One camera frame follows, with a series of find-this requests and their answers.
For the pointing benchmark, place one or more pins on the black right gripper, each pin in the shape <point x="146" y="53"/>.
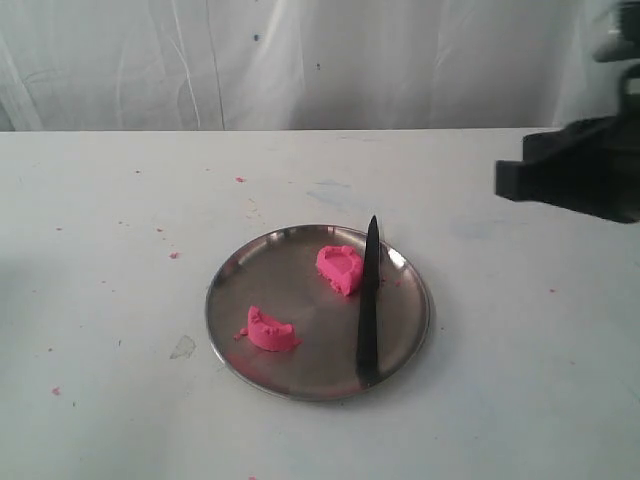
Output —
<point x="590" y="166"/>

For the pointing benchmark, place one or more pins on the small pink clay crumb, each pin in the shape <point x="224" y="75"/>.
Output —
<point x="243" y="332"/>

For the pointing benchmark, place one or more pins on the pink dough half piece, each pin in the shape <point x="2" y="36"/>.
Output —
<point x="268" y="333"/>

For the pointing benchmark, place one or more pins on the white backdrop curtain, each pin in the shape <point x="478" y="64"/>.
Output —
<point x="277" y="65"/>

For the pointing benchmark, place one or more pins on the round steel plate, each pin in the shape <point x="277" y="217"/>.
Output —
<point x="277" y="273"/>

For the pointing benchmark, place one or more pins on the black knife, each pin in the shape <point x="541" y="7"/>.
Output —
<point x="367" y="360"/>

